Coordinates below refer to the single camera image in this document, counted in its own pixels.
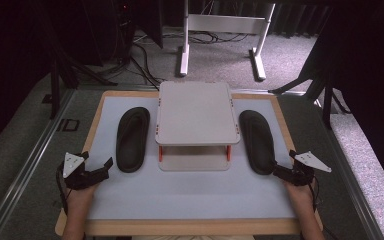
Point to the dark equipment rack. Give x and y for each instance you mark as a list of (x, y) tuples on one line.
[(113, 30)]

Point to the black floor bracket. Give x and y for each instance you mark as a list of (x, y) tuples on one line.
[(68, 125)]

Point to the dark curtain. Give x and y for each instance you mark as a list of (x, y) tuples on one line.
[(370, 66)]

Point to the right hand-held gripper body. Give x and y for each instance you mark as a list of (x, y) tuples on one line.
[(301, 170)]

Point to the white two-tier shoe rack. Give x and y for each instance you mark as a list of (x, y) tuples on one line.
[(196, 123)]

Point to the white desk frame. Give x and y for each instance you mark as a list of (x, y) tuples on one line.
[(226, 24)]

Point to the metal floor rail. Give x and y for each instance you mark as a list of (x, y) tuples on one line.
[(350, 173), (23, 166)]

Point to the person's right hand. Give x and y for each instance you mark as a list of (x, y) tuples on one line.
[(298, 193)]

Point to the black metal stand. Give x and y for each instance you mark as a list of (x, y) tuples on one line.
[(326, 100)]

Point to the person's left hand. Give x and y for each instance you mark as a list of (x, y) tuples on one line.
[(80, 196)]

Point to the black tripod stand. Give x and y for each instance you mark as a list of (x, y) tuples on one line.
[(56, 83)]

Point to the black slipper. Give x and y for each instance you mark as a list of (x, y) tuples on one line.
[(257, 141), (132, 139)]

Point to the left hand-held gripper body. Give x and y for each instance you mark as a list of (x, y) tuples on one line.
[(76, 176)]

